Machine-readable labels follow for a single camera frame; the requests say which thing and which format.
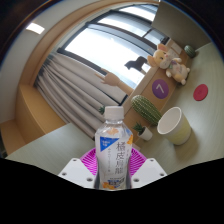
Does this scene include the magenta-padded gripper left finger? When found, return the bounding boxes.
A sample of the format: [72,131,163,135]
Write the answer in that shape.
[57,147,100,190]

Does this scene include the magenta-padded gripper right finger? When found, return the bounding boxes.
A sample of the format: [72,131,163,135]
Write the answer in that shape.
[127,147,169,190]

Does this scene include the clear white-capped drink bottle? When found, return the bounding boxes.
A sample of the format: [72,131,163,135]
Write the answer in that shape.
[94,105,135,192]

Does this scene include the grey-green partition panel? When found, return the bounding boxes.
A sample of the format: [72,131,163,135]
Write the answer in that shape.
[151,0,212,52]
[5,123,98,167]

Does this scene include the small plant in white pot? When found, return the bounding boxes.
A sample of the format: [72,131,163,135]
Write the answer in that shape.
[97,105,107,116]
[132,121,154,142]

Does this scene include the white and yellow cup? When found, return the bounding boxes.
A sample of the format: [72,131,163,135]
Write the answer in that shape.
[156,106,193,146]

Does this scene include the tall green cactus ornament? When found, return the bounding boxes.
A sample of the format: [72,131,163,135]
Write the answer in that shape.
[130,94,163,127]

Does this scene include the grey curtain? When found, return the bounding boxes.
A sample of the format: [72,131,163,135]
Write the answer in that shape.
[33,51,129,139]

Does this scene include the round purple number sign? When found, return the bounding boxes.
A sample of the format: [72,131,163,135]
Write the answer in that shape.
[151,78,170,100]

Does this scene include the flat round red coaster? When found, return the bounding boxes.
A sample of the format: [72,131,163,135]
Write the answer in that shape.
[193,83,209,102]

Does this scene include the wooden hand model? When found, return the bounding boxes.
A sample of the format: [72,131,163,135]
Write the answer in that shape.
[94,67,134,96]

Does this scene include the cream plush mouse toy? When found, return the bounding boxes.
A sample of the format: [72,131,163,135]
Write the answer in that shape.
[147,43,191,86]

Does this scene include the dark-framed window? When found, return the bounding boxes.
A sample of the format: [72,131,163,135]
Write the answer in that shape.
[56,3,171,106]

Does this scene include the small round green cactus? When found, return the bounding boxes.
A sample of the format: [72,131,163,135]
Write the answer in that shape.
[183,44,197,59]

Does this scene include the ceiling lights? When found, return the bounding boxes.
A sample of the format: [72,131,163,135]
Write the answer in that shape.
[25,22,46,35]

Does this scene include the white wall socket plate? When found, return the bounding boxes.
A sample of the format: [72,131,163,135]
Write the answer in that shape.
[169,42,184,55]

